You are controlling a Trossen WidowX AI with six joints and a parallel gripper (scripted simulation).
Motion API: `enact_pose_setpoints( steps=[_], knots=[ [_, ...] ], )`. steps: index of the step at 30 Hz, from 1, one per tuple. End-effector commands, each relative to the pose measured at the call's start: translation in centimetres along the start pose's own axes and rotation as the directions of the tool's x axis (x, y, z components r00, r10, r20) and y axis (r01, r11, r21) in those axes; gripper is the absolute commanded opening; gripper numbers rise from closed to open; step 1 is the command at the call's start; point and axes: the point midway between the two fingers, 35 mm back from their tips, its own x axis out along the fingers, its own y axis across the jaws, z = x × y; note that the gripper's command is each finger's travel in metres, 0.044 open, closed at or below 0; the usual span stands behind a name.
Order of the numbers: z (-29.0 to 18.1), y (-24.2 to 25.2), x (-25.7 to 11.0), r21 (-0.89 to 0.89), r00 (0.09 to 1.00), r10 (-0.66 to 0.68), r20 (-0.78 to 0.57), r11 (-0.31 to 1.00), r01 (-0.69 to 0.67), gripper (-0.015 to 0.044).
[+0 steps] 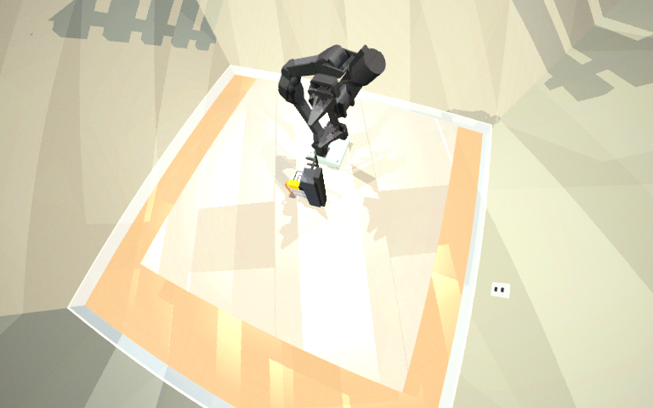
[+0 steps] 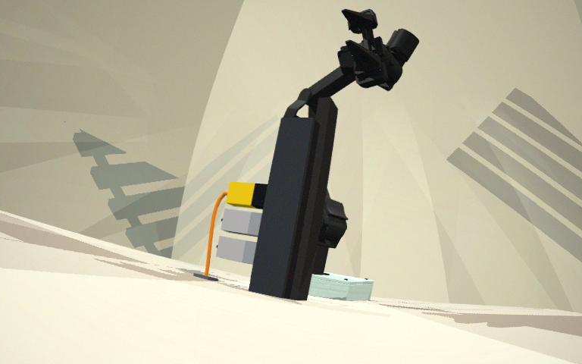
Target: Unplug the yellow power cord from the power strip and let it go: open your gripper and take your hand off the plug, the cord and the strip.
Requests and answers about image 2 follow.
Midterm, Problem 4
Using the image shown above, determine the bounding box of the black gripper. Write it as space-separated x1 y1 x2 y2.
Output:
342 9 394 89

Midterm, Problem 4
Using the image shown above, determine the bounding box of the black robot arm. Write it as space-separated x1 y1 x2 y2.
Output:
283 28 420 275

